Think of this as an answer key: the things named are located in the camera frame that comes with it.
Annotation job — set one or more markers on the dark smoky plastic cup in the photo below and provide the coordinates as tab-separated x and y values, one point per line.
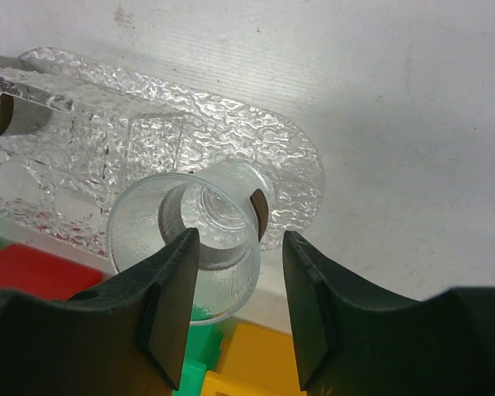
18	116

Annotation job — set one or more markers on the yellow bin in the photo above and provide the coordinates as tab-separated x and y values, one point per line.
255	361

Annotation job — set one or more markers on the right green bin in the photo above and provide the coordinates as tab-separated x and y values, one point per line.
202	354

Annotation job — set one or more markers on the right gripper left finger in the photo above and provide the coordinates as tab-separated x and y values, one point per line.
126	336

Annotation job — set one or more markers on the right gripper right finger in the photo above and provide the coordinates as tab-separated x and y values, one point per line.
353	337

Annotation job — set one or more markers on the red bin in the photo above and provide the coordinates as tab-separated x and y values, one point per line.
44	275

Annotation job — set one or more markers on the clear textured holder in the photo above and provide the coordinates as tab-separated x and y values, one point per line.
63	179

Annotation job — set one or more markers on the clear textured oval tray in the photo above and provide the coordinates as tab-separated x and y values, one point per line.
215	129

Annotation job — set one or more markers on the clear plastic cup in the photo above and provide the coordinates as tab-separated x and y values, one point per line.
227	202

